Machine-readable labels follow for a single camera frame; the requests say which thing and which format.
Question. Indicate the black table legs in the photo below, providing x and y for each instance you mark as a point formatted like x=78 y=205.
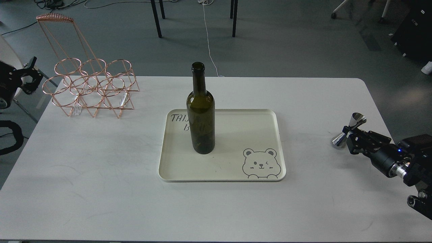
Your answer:
x=203 y=3

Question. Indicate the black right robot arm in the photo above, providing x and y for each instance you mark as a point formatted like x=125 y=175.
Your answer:
x=410 y=159

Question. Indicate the rose gold wire bottle rack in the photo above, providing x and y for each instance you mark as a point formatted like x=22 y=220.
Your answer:
x=89 y=83

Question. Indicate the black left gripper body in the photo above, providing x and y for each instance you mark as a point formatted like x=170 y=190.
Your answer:
x=9 y=83

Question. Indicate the steel double jigger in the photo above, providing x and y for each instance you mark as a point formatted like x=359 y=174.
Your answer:
x=340 y=141

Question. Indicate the cream bear tray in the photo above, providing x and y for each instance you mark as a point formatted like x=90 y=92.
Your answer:
x=248 y=149

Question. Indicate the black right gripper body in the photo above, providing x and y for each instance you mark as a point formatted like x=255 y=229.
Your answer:
x=384 y=155

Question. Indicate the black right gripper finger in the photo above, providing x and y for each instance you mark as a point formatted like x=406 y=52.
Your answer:
x=354 y=146
x=371 y=137

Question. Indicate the dark green wine bottle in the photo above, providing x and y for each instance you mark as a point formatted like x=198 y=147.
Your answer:
x=201 y=112

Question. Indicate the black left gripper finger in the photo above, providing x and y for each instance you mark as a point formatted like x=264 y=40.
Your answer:
x=29 y=71

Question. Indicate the black equipment box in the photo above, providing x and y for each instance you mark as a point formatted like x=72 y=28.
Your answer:
x=413 y=36

